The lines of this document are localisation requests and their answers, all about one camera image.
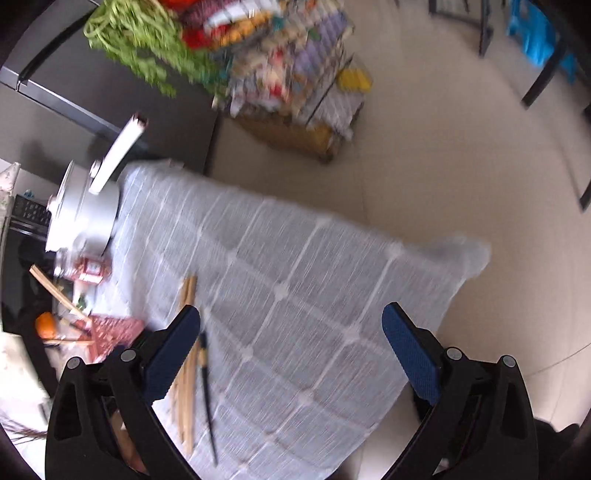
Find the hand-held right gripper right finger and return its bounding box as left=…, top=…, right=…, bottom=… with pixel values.
left=381, top=302, right=540, bottom=480

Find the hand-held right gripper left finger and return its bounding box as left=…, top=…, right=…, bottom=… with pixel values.
left=45, top=305, right=204, bottom=480

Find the wooden chopstick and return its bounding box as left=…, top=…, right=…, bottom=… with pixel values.
left=171, top=276, right=192, bottom=430
left=182, top=275, right=200, bottom=456

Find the black chopstick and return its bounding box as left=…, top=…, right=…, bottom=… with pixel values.
left=198, top=331, right=219, bottom=466

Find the red label jar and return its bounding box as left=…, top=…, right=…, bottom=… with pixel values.
left=74, top=256, right=112, bottom=283

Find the orange fruit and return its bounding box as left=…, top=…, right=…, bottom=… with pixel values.
left=34, top=311, right=58, bottom=340

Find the white grid tablecloth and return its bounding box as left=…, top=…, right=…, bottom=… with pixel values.
left=85, top=159, right=492, bottom=480

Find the wooden stick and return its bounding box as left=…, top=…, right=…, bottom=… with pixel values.
left=29, top=264, right=90, bottom=321

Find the white floral cloth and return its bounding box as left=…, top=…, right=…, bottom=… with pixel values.
left=0, top=332, right=51, bottom=416

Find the black microwave oven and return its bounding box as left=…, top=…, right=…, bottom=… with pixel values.
left=0, top=193, right=52, bottom=333

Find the dark grey refrigerator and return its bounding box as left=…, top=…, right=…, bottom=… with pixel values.
left=0, top=0, right=220, bottom=176

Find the cardboard box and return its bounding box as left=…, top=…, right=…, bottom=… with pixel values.
left=235, top=113, right=345, bottom=164

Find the black chair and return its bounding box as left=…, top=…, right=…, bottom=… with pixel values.
left=429, top=0, right=494, bottom=57
left=522, top=0, right=591, bottom=109

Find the green hanging plant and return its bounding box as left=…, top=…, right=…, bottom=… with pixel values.
left=83, top=0, right=222, bottom=97

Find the blue plastic stool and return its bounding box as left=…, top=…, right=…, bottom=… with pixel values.
left=505, top=0, right=561, bottom=65

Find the silver pot with handle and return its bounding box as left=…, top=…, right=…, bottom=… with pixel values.
left=45, top=113, right=149, bottom=257

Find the wire shelf of colourful goods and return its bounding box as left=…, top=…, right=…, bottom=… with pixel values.
left=175, top=0, right=375, bottom=139

